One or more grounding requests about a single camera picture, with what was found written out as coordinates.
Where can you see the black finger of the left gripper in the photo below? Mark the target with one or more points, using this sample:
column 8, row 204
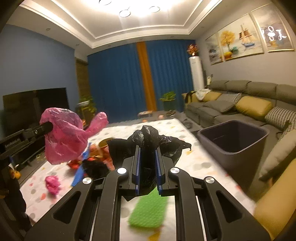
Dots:
column 38, row 131

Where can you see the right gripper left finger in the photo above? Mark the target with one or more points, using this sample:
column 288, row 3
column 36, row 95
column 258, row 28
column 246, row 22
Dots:
column 135, row 170

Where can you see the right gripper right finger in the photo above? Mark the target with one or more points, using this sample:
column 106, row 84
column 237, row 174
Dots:
column 160, row 171

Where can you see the pink plastic bag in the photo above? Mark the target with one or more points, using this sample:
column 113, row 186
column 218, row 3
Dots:
column 68, row 140

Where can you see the black plastic bag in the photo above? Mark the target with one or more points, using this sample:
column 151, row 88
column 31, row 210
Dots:
column 148, row 139

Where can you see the dark grey trash bin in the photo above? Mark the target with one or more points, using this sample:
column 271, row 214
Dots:
column 237, row 147

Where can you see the black television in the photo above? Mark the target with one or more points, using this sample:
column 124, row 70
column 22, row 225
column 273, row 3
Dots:
column 23, row 110

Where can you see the green textured pad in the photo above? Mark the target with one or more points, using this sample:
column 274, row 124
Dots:
column 149, row 211

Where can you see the red snack wrapper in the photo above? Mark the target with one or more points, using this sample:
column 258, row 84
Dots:
column 96, row 161

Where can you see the patterned white tablecloth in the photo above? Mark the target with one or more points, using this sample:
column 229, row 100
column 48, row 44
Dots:
column 201, row 204

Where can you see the crumpled pink paper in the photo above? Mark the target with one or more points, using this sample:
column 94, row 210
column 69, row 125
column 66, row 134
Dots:
column 52, row 184

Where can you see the blue wrapper strip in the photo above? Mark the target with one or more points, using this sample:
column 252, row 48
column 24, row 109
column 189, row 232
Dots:
column 79, row 175

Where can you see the plant on stand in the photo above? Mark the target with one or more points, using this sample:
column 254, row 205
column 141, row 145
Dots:
column 86, row 109

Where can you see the dark coffee table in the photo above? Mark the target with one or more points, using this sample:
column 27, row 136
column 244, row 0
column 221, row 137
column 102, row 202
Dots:
column 166, row 115

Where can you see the potted green plant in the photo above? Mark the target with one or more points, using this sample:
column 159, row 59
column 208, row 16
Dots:
column 169, row 101

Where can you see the blue curtain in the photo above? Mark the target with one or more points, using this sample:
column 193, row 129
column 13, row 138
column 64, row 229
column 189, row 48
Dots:
column 115, row 77

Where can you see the orange curtain strip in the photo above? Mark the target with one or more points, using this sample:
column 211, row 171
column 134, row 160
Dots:
column 148, row 84

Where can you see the white cloth on sofa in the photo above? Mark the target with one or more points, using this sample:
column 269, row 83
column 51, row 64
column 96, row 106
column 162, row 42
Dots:
column 200, row 94

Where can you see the far patterned cushion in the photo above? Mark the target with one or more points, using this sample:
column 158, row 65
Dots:
column 230, row 97

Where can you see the mustard cushion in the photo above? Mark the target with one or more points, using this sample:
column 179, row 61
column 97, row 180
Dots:
column 254, row 107

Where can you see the white standing air conditioner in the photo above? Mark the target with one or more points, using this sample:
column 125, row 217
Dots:
column 197, row 72

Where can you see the light grey cushion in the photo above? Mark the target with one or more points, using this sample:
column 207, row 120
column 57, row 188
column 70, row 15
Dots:
column 279, row 157

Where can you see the flower ornament on conditioner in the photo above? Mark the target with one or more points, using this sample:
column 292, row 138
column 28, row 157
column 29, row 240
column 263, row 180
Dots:
column 193, row 50

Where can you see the grey sectional sofa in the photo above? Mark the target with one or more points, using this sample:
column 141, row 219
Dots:
column 281, row 95

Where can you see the black white patterned cushion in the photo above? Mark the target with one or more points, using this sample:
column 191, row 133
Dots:
column 279, row 116

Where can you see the left framed painting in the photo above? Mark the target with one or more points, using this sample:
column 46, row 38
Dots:
column 213, row 49

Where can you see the framed painting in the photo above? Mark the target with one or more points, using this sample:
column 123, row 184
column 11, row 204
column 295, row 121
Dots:
column 213, row 49
column 272, row 28

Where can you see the middle sailboat painting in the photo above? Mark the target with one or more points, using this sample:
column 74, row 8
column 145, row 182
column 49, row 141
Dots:
column 240, row 39

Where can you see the right framed painting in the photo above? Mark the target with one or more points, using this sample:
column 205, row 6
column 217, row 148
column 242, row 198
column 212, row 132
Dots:
column 272, row 28

